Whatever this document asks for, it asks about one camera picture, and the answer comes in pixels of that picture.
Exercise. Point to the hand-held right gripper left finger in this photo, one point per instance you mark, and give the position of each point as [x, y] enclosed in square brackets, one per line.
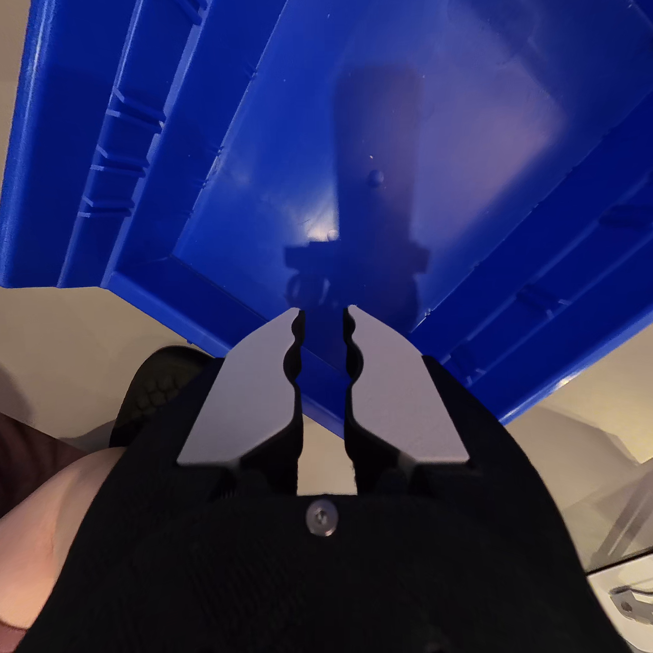
[242, 408]

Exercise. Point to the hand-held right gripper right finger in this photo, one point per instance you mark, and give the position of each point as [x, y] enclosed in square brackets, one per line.
[403, 408]

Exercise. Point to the blue plastic bin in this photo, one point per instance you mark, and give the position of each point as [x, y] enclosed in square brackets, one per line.
[306, 153]

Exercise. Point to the person's left forearm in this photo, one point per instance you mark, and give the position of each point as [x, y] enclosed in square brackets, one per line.
[35, 535]

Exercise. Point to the tilted board on white stand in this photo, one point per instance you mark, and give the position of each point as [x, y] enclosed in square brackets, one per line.
[622, 602]

